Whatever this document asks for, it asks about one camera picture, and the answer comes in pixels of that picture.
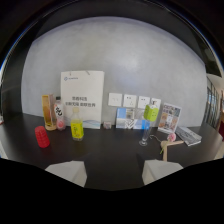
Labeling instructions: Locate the red ribbed cup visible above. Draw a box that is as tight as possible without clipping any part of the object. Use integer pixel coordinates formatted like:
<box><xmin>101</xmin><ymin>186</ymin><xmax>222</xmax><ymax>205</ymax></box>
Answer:
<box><xmin>34</xmin><ymin>125</ymin><xmax>51</xmax><ymax>149</ymax></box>

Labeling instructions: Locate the white wall socket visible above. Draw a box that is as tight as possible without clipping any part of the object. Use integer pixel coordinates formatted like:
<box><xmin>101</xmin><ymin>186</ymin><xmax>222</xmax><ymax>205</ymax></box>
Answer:
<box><xmin>122</xmin><ymin>93</ymin><xmax>138</xmax><ymax>109</ymax></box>
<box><xmin>137</xmin><ymin>95</ymin><xmax>151</xmax><ymax>110</ymax></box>

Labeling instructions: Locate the clear tall glass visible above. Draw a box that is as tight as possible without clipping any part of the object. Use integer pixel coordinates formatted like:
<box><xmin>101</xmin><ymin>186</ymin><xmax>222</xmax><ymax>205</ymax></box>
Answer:
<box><xmin>138</xmin><ymin>119</ymin><xmax>153</xmax><ymax>147</ymax></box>

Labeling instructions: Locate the colourful photo card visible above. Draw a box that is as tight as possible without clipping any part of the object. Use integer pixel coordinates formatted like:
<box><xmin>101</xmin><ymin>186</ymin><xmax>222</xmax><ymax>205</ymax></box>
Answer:
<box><xmin>157</xmin><ymin>102</ymin><xmax>183</xmax><ymax>135</ymax></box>

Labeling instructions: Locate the white labelled pink drink bottle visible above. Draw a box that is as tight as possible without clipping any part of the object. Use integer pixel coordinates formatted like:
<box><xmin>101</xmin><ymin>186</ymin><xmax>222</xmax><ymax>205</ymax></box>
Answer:
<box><xmin>53</xmin><ymin>96</ymin><xmax>67</xmax><ymax>132</ymax></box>

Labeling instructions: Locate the white paper shopping bag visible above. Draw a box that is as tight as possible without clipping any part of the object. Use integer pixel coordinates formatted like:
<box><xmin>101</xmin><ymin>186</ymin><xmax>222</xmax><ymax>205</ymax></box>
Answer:
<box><xmin>60</xmin><ymin>70</ymin><xmax>105</xmax><ymax>130</ymax></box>

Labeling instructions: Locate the yellow drink bottle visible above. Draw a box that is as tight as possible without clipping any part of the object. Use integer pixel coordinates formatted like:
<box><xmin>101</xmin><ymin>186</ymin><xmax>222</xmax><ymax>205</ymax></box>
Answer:
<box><xmin>70</xmin><ymin>106</ymin><xmax>85</xmax><ymax>142</ymax></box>

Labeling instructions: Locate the grey booklet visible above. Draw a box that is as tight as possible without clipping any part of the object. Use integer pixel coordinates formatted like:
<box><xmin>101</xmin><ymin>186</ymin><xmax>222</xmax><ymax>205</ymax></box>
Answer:
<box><xmin>175</xmin><ymin>125</ymin><xmax>203</xmax><ymax>147</ymax></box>

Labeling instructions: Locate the orange transparent box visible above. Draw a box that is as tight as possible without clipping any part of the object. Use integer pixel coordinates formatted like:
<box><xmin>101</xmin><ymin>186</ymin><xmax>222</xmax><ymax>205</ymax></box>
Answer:
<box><xmin>41</xmin><ymin>93</ymin><xmax>58</xmax><ymax>132</ymax></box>

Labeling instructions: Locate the green cube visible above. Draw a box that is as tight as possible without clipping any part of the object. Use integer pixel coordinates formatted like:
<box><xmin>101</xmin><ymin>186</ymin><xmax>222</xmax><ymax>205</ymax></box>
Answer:
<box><xmin>143</xmin><ymin>103</ymin><xmax>160</xmax><ymax>123</ymax></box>

